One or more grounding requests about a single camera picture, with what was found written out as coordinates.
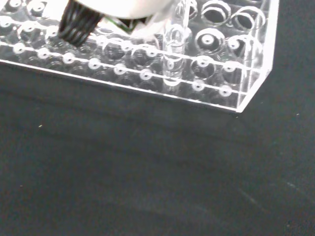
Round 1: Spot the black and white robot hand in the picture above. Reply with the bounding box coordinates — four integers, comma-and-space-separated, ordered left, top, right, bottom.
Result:
58, 0, 178, 47

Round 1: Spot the clear test tube rack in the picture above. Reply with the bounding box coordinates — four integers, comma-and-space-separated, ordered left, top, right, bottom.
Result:
0, 0, 280, 114

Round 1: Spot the black bench cloth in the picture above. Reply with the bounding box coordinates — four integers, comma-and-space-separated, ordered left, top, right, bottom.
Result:
0, 0, 315, 236

